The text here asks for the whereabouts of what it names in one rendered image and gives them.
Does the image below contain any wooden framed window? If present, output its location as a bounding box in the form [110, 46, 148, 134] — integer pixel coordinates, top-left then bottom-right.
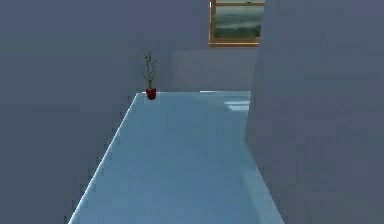
[208, 0, 266, 47]

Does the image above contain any house plant in red pot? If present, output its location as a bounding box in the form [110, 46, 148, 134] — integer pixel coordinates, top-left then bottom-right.
[137, 49, 158, 101]

